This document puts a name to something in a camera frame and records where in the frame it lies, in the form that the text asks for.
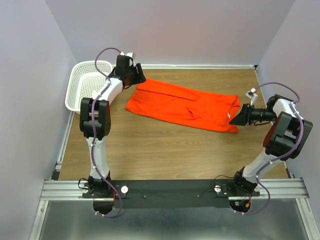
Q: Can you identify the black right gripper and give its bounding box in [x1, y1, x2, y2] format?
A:
[228, 103, 277, 126]

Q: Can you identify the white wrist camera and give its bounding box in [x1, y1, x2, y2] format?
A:
[120, 51, 135, 59]
[245, 88, 258, 106]

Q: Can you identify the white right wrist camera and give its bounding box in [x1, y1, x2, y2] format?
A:
[245, 88, 258, 106]

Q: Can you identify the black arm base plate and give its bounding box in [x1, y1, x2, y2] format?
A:
[81, 179, 260, 209]

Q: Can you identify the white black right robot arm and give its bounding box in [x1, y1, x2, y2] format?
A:
[229, 94, 313, 196]

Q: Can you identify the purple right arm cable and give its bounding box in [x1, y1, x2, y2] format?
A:
[233, 81, 305, 216]

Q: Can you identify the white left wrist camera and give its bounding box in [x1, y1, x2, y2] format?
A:
[120, 51, 135, 59]

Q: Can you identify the orange t shirt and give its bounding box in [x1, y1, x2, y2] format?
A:
[125, 78, 241, 133]

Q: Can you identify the white perforated plastic basket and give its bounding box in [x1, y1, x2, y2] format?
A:
[65, 60, 113, 113]

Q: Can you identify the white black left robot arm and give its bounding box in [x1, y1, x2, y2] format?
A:
[79, 52, 146, 198]

